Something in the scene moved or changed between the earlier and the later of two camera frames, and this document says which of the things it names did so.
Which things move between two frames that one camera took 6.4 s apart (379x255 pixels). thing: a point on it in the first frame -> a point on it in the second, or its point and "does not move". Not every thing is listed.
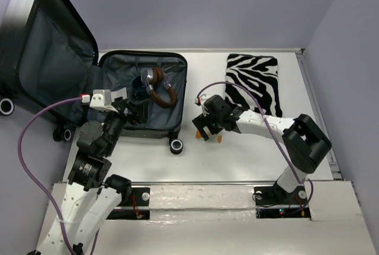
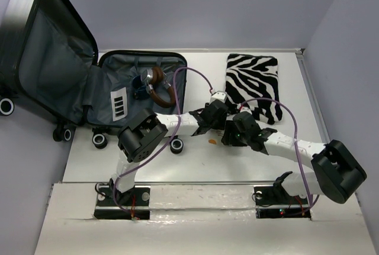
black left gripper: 125,115 -> 221,124
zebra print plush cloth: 259,75 does not move
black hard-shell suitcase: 46,55 does not move
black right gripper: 202,120 -> 231,128
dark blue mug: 138,89 does not move
